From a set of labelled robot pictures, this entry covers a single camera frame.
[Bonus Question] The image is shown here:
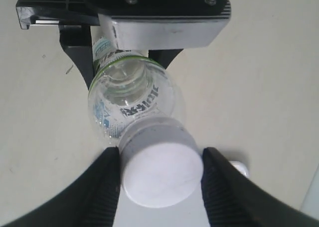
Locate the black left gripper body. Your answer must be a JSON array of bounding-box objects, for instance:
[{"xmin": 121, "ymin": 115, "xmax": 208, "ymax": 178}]
[{"xmin": 14, "ymin": 0, "xmax": 100, "ymax": 31}]

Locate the white bottle cap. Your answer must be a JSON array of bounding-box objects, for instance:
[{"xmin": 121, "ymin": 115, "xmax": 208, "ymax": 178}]
[{"xmin": 118, "ymin": 116, "xmax": 203, "ymax": 208}]

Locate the clear plastic water bottle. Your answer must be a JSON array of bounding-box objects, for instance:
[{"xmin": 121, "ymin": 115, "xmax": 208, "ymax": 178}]
[{"xmin": 88, "ymin": 37, "xmax": 185, "ymax": 147}]

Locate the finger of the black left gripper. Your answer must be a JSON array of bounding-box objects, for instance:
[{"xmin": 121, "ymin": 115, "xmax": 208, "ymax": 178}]
[
  {"xmin": 59, "ymin": 25, "xmax": 94, "ymax": 88},
  {"xmin": 149, "ymin": 49, "xmax": 183, "ymax": 68}
]

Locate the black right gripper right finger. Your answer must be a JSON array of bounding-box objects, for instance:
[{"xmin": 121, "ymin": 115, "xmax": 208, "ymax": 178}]
[{"xmin": 201, "ymin": 147, "xmax": 319, "ymax": 227}]

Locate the white plastic tray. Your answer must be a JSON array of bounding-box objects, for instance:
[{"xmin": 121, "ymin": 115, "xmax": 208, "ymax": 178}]
[{"xmin": 300, "ymin": 167, "xmax": 319, "ymax": 220}]

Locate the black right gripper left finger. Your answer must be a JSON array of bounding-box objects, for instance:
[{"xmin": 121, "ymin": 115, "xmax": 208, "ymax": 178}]
[{"xmin": 7, "ymin": 147, "xmax": 120, "ymax": 227}]

